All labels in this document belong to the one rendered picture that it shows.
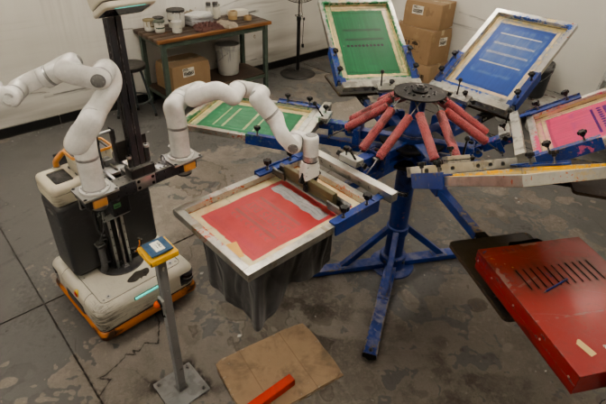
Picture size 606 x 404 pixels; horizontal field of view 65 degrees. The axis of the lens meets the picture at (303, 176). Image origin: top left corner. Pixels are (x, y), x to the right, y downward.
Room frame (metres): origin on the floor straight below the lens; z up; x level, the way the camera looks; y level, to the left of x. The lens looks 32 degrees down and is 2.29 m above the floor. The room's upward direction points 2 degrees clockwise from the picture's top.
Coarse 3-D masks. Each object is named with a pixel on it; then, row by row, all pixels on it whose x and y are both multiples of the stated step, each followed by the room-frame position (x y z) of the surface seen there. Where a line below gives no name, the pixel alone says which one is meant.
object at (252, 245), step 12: (312, 204) 1.92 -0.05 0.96; (300, 216) 1.81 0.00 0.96; (312, 216) 1.81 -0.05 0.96; (300, 228) 1.72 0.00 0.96; (228, 240) 1.62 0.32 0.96; (240, 240) 1.62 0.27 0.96; (252, 240) 1.62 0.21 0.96; (276, 240) 1.63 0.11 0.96; (288, 240) 1.63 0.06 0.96; (252, 252) 1.54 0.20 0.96; (264, 252) 1.54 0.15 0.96
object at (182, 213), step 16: (256, 176) 2.10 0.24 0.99; (272, 176) 2.15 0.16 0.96; (320, 176) 2.14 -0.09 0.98; (224, 192) 1.94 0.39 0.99; (352, 192) 1.98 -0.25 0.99; (176, 208) 1.79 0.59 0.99; (192, 208) 1.82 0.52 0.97; (192, 224) 1.68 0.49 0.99; (208, 240) 1.57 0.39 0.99; (304, 240) 1.59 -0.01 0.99; (320, 240) 1.64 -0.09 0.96; (224, 256) 1.48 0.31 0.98; (272, 256) 1.48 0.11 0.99; (288, 256) 1.51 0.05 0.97; (240, 272) 1.40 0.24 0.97; (256, 272) 1.39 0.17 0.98
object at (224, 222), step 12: (264, 192) 2.01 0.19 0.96; (276, 192) 2.01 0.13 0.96; (300, 192) 2.02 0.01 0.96; (228, 204) 1.89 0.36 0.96; (240, 204) 1.90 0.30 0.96; (276, 204) 1.91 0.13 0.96; (288, 204) 1.91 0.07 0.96; (204, 216) 1.78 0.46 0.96; (216, 216) 1.79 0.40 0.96; (228, 216) 1.79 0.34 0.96; (216, 228) 1.70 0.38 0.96; (228, 228) 1.70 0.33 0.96; (240, 228) 1.70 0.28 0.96
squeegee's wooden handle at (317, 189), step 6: (288, 168) 2.08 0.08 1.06; (294, 168) 2.08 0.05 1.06; (288, 174) 2.08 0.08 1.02; (294, 174) 2.04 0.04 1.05; (294, 180) 2.04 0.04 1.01; (312, 180) 1.97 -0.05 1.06; (300, 186) 2.01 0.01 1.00; (312, 186) 1.95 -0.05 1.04; (318, 186) 1.92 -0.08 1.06; (324, 186) 1.92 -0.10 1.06; (312, 192) 1.94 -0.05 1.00; (318, 192) 1.91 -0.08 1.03; (324, 192) 1.89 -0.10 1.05; (330, 192) 1.87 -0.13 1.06; (324, 198) 1.89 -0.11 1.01; (330, 198) 1.86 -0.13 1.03; (336, 198) 1.86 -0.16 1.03
